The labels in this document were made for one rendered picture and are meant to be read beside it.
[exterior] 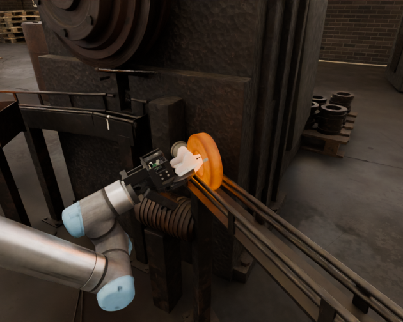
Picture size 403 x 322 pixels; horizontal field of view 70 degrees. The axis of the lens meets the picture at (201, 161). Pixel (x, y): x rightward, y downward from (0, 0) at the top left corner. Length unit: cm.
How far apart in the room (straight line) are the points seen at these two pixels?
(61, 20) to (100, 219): 61
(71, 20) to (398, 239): 174
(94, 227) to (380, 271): 130
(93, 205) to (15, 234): 18
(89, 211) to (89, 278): 15
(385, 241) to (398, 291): 31
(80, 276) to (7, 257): 13
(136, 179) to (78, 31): 49
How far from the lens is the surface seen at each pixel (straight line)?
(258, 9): 91
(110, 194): 69
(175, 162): 74
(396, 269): 167
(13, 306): 150
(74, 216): 70
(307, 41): 163
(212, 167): 68
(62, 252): 61
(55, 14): 105
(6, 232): 58
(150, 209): 93
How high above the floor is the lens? 107
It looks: 29 degrees down
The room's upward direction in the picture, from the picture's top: straight up
